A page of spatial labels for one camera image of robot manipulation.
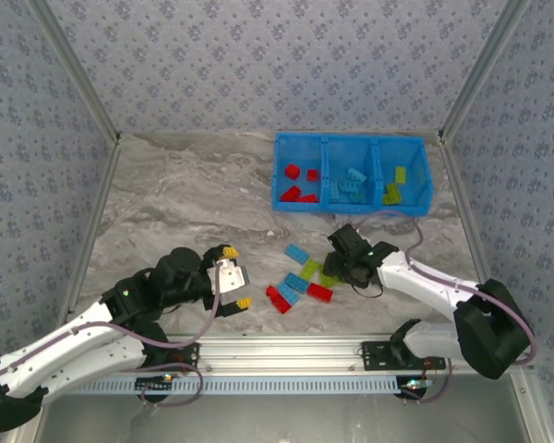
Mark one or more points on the small controller board with LED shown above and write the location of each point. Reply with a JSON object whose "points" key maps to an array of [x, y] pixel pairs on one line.
{"points": [[154, 383], [415, 385]]}

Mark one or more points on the small red lego brick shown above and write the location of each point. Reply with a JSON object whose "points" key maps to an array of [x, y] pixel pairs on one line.
{"points": [[312, 175]]}

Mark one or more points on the aluminium table side rail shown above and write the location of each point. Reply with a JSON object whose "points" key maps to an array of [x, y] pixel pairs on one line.
{"points": [[466, 221], [90, 231]]}

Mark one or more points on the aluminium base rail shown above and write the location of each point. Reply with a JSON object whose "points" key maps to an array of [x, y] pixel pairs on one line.
{"points": [[281, 353]]}

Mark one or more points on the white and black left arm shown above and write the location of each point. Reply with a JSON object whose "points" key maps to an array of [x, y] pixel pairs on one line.
{"points": [[74, 350]]}

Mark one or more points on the aluminium frame leg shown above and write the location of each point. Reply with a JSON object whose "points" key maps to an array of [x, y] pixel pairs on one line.
{"points": [[531, 410], [20, 431]]}

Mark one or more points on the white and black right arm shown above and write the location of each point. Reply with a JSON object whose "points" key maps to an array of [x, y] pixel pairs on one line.
{"points": [[425, 286]]}

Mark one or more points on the green lego brick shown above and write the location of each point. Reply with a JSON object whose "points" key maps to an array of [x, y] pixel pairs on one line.
{"points": [[392, 190], [328, 279], [391, 199], [311, 268], [400, 174]]}

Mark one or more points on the aluminium frame post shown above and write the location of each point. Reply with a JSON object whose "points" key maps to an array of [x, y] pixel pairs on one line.
{"points": [[74, 69], [485, 69]]}

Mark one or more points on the aluminium table end rail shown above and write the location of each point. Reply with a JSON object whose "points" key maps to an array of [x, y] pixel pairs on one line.
{"points": [[212, 132]]}

